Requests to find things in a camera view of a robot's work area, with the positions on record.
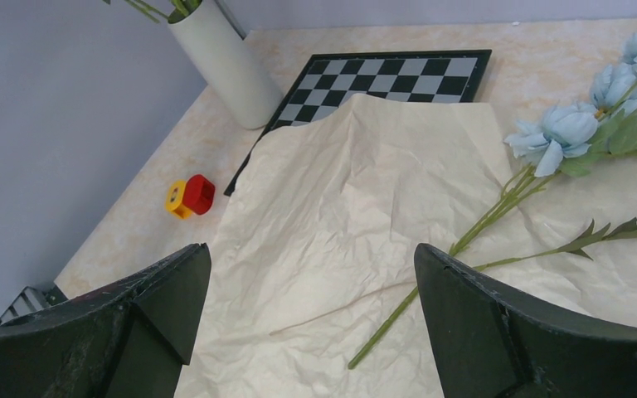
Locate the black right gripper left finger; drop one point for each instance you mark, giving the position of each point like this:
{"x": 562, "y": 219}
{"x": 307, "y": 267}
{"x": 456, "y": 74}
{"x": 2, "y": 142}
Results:
{"x": 129, "y": 338}

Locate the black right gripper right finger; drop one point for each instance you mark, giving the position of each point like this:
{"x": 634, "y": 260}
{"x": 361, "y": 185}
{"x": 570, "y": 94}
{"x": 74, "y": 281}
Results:
{"x": 490, "y": 339}

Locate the peach rosebud stem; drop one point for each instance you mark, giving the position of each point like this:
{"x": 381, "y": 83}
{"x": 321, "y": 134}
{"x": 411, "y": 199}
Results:
{"x": 590, "y": 236}

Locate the orange paper bouquet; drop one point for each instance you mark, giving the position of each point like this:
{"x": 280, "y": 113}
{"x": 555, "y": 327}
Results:
{"x": 316, "y": 248}

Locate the white ceramic vase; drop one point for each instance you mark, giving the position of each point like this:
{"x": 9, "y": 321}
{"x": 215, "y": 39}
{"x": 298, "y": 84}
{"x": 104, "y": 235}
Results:
{"x": 225, "y": 62}

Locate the flower bunch in vase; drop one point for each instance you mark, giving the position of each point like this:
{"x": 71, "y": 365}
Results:
{"x": 153, "y": 6}

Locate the red yellow toy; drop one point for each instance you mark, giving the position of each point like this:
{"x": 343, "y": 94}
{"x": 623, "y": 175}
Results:
{"x": 194, "y": 196}

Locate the black white checkerboard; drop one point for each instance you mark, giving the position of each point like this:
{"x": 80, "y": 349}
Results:
{"x": 328, "y": 80}

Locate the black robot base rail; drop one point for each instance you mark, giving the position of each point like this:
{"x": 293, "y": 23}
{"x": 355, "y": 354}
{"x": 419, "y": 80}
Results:
{"x": 30, "y": 301}

